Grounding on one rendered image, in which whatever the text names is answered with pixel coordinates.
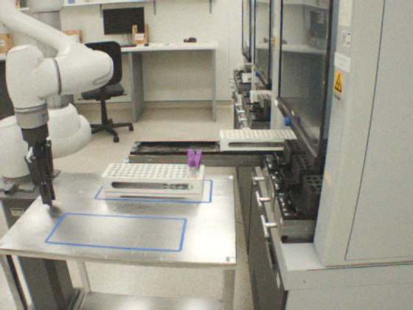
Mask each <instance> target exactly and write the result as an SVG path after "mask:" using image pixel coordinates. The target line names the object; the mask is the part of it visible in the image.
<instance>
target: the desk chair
mask: <svg viewBox="0 0 413 310"><path fill-rule="evenodd" d="M84 45H85V46H86V47H87V48H88V49H89V48H90V49H93V51H102V52H104V53H105V54H107V55H108V56H110V57H111V58H112V62H113V68H114V73H113V77H112V79H110V80H109V82H108V83H107V84H105V85H104V86H101V87H99V88H96V89H92V90H91V91H89V92H81V97H82V98H83V99H77V100H96V101H100V105H101V115H102V116H101V118H102V124H89V125H90V128H94V129H93V130H91V135H92V134H96V133H98V132H100V131H104V130H105V131H107V132H108V133H110V134H112V135H114V136H115V137H114V142H119V137H117V136H118V133H117V132H116V131H115V130H114V129H113V128H117V127H125V126H129V129H130V131H131V130H132V131H134V127H133V123H113V122H112V121H113V120H112V118H109V119H108V117H107V108H106V104H105V102H106V101H107V100H110V99H111V97H119V96H122V95H127V94H123V93H124V91H125V90H124V88H123V87H122V85H121V84H120V82H121V80H122V57H121V49H122V48H121V46H120V45H119V43H118V42H116V41H100V42H96V43H86V44H84Z"/></svg>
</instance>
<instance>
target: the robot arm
mask: <svg viewBox="0 0 413 310"><path fill-rule="evenodd" d="M20 1H26V2H27V5H28V8H29V9H30V12H31V13H32V14H33V18H31V17H30V16H27V15H25V14H24V13H22V12H21V11H18V9H17V8H16V2H20ZM63 3H64V0H0V21H2V22H3V24H5V25H6V26H8V27H9V28H11V29H12V30H15V31H16V32H19V33H21V34H23V35H26V36H27V37H31V38H33V39H34V40H36V41H37V42H36V45H37V46H36V45H34V44H27V45H21V46H15V47H13V48H12V49H10V51H9V52H8V54H7V61H6V80H7V88H8V93H9V96H10V97H11V100H12V102H13V105H14V111H15V116H14V117H8V118H6V119H3V120H2V121H0V170H1V174H2V179H3V181H2V182H0V191H1V192H4V193H5V195H8V196H10V195H12V193H14V192H26V193H33V192H35V188H36V187H37V186H39V189H40V193H41V199H42V202H43V204H52V200H56V197H55V191H54V187H53V183H52V178H54V177H55V175H52V173H54V162H53V159H59V158H62V157H65V156H69V155H72V154H75V153H77V152H78V151H81V150H82V149H84V148H85V147H86V146H87V145H88V144H89V142H90V141H91V128H90V125H89V122H88V120H87V119H86V118H85V117H84V116H82V115H78V113H77V111H76V108H75V107H74V106H73V105H72V104H70V103H69V96H68V94H77V93H81V92H89V91H91V90H92V89H96V88H99V87H101V86H104V85H105V84H107V83H108V82H109V80H110V79H112V77H113V73H114V68H113V62H112V58H111V57H110V56H108V55H107V54H105V53H104V52H102V51H93V49H90V48H89V49H88V48H87V46H85V45H84V44H78V43H75V41H73V40H72V39H71V37H69V36H67V35H66V34H65V33H62V29H61V25H60V23H61V21H60V11H59V10H62V9H63Z"/></svg>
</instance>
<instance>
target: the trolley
mask: <svg viewBox="0 0 413 310"><path fill-rule="evenodd" d="M102 175H103V173H72V172H60V173H59V174H58V175H57V176H56V177H55V179H54V180H53V181H52V183H53V187H54V191H55V197H56V200H52V205H51V206H48V205H47V204H43V202H42V199H41V195H40V196H39V197H38V198H37V199H36V200H35V201H34V202H33V203H32V204H31V206H30V207H29V208H28V209H27V211H26V212H25V213H24V214H23V215H22V216H21V217H20V219H19V220H18V221H17V222H16V223H15V224H14V225H13V226H12V227H11V228H10V230H9V231H8V232H7V233H6V234H5V235H4V237H3V238H2V239H1V240H0V262H1V267H2V269H3V271H4V275H5V277H6V281H7V284H8V286H9V288H10V291H11V294H12V296H13V299H14V301H15V305H16V308H17V309H18V310H30V308H29V306H28V303H27V299H26V297H25V294H24V290H23V288H22V285H21V281H20V278H19V276H18V273H17V271H16V268H15V264H14V262H13V257H12V255H22V256H27V257H35V258H47V259H58V260H68V261H76V262H77V267H78V269H79V271H80V278H81V281H82V286H83V288H84V292H85V296H86V298H85V300H84V302H83V304H82V308H81V309H80V310H233V302H234V294H235V270H236V268H237V245H236V229H235V224H236V215H235V183H234V176H228V175H204V179H205V180H204V197H203V198H202V199H186V198H164V197H159V196H105V194H104V188H103V183H102V177H101V176H102ZM85 262H89V263H101V264H118V265H131V266H154V267H174V268H179V269H223V299H189V298H177V297H152V296H140V295H133V294H115V293H104V292H93V291H92V290H91V287H90V283H89V276H88V272H87V270H86V264H85Z"/></svg>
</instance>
